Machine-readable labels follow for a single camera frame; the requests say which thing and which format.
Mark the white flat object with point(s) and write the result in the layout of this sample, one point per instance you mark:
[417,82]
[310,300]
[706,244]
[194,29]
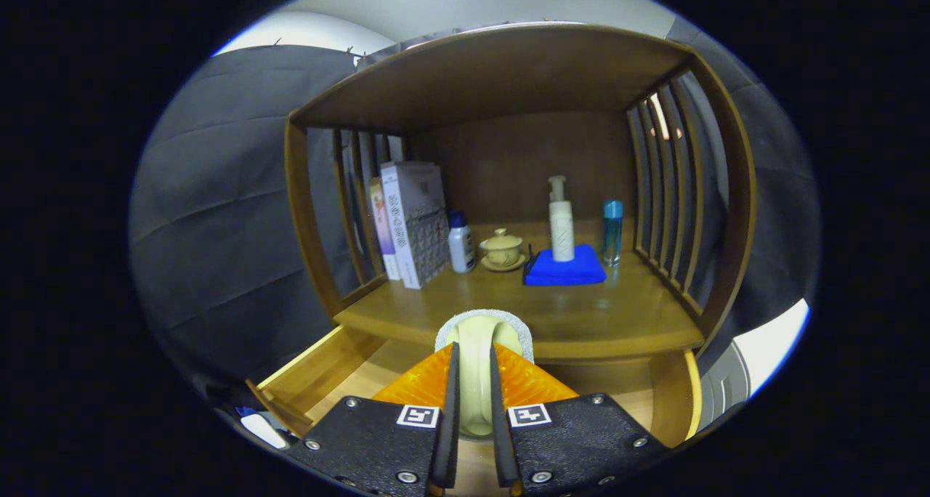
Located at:
[263,431]

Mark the white pump bottle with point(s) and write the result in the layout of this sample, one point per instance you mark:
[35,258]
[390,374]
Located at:
[561,228]

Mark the blue folded cloth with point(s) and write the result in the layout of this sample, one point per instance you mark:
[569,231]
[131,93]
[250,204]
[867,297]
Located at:
[567,272]

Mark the white bottle with blue cap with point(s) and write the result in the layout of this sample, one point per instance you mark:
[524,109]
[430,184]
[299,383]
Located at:
[461,246]

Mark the white grey side cabinet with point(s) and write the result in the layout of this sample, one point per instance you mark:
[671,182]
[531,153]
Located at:
[770,344]

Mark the thin purple book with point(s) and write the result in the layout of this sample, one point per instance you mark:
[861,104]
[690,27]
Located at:
[383,228]

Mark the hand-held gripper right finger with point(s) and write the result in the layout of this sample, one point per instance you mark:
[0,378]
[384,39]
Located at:
[500,439]

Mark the beige lidded teacup with saucer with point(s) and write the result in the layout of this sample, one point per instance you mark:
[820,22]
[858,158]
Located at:
[501,250]

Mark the brown wooden cabinet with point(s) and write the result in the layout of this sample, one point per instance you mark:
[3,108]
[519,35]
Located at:
[494,75]

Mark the clear blue bottle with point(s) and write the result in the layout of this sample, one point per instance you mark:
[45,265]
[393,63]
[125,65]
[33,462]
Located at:
[612,235]

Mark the brown wooden drawer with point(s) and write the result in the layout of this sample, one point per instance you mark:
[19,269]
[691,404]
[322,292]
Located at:
[349,370]

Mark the brown wooden countertop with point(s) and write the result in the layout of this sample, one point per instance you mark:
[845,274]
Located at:
[581,315]

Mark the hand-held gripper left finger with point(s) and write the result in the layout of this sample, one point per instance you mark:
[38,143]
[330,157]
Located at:
[452,424]

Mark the thick white patterned book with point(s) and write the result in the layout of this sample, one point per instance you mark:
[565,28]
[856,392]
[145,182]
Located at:
[414,221]

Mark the black backdrop cloth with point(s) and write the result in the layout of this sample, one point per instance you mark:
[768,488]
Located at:
[218,228]

